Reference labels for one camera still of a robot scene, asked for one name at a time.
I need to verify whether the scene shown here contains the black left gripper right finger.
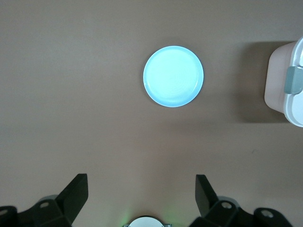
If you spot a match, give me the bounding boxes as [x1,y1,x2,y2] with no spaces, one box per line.
[189,174,292,227]

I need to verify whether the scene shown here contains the white lidded storage box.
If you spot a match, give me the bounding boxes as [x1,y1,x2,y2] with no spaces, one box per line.
[264,35,303,128]

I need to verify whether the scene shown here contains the light blue round plate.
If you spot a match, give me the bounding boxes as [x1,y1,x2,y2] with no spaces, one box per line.
[143,45,205,108]

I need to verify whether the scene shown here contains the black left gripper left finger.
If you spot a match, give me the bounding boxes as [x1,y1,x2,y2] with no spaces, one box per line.
[0,174,89,227]

